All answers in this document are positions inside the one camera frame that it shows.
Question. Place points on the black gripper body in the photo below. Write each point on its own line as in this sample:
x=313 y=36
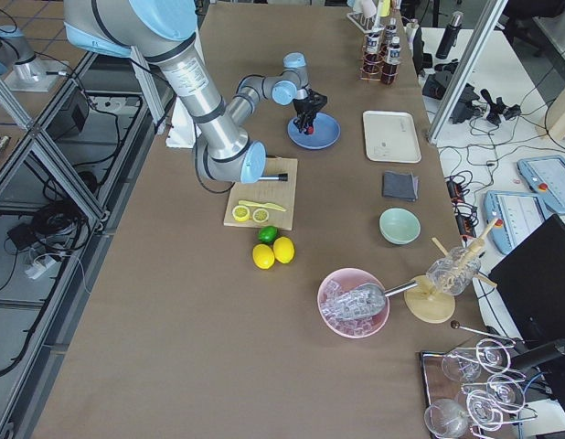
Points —
x=303 y=110

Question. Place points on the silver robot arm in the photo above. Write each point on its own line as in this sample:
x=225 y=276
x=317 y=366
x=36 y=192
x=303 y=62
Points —
x=165 y=33
x=16 y=54

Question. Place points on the blue plate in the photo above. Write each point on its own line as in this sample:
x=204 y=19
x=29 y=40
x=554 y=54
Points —
x=326 y=132

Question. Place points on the steel muddler black tip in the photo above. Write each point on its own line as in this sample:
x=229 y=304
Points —
x=276 y=177

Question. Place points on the wooden cutting board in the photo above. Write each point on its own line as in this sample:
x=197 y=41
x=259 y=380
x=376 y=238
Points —
x=281 y=193

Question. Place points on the dark drink bottle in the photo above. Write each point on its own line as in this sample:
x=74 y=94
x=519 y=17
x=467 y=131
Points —
x=390 y=30
x=371 y=49
x=391 y=62

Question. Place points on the cream rabbit tray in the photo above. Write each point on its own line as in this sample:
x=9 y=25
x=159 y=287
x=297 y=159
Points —
x=390 y=137

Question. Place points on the yellow plastic knife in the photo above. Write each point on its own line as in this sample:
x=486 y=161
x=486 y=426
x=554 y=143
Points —
x=262 y=205

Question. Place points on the lemon half slice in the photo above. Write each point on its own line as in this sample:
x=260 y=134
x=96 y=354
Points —
x=241 y=213
x=260 y=215

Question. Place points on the white cup rack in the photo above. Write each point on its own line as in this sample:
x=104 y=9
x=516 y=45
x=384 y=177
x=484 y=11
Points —
x=380 y=19

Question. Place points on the grey folded cloth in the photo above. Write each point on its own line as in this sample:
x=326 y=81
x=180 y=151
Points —
x=400 y=185

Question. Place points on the pink cup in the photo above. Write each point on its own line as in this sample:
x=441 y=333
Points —
x=368 y=8

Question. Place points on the green lime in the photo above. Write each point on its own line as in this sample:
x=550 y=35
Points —
x=268 y=234

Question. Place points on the whole yellow lemon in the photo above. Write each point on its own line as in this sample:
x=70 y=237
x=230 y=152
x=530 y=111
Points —
x=283 y=249
x=263 y=256

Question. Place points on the green bowl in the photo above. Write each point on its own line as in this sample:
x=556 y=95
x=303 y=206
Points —
x=399 y=226

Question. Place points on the black thermos bottle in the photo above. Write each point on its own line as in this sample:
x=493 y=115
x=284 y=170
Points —
x=450 y=35

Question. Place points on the metal ice scoop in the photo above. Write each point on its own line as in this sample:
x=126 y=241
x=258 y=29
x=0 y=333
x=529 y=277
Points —
x=372 y=299

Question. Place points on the pink bowl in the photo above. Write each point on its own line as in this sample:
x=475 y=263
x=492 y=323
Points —
x=350 y=277

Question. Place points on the pile of clear ice cubes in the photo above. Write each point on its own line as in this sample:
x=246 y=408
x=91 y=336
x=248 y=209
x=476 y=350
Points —
x=336 y=306

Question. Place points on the clear glass mug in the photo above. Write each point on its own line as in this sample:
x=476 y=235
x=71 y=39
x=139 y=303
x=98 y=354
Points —
x=454 y=272

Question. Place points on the wooden cup tree stand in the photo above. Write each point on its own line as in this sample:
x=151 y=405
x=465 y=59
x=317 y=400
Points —
x=429 y=304

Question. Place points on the blue teach pendant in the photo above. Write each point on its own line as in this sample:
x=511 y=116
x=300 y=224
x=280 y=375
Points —
x=546 y=176
x=521 y=213

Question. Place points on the black monitor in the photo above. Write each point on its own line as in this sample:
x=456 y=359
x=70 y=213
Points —
x=531 y=283

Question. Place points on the wine glass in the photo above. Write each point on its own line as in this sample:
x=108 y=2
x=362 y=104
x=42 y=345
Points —
x=506 y=393
x=492 y=355
x=461 y=365
x=445 y=418

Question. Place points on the black tray under glasses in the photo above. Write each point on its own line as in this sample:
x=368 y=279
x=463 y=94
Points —
x=436 y=385

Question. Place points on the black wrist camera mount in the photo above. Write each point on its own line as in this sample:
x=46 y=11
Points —
x=317 y=101

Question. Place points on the copper wire bottle rack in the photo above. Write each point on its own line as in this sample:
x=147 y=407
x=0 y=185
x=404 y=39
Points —
x=380 y=56

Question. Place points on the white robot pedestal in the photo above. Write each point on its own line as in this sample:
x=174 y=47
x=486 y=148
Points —
x=183 y=132

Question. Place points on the aluminium frame post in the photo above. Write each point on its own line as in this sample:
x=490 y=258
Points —
x=474 y=48

